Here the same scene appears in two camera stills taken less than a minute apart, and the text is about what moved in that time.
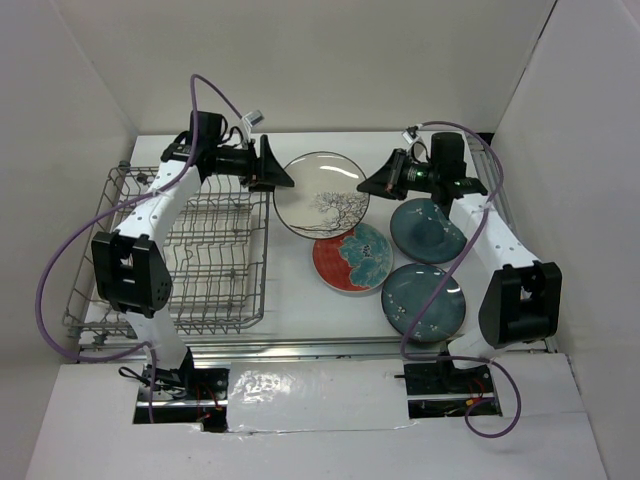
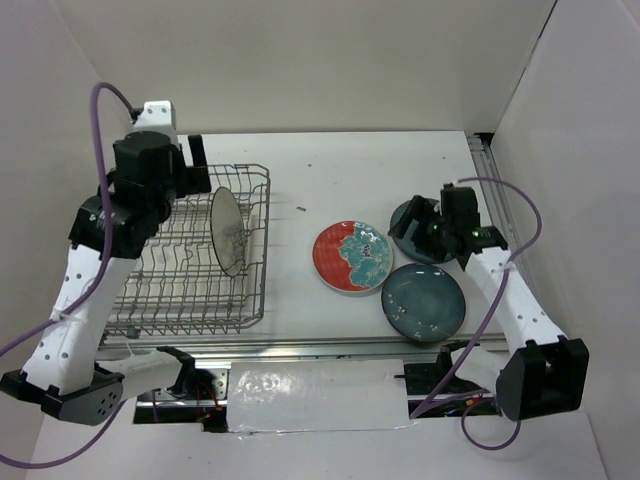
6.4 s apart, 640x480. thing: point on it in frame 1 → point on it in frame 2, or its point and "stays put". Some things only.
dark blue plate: x=406 y=293 stays put
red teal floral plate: x=358 y=261 stays put
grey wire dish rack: x=217 y=248 stays put
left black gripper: x=266 y=172 → x=194 y=179
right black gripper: x=387 y=181 → x=423 y=209
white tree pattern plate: x=325 y=202 → x=228 y=232
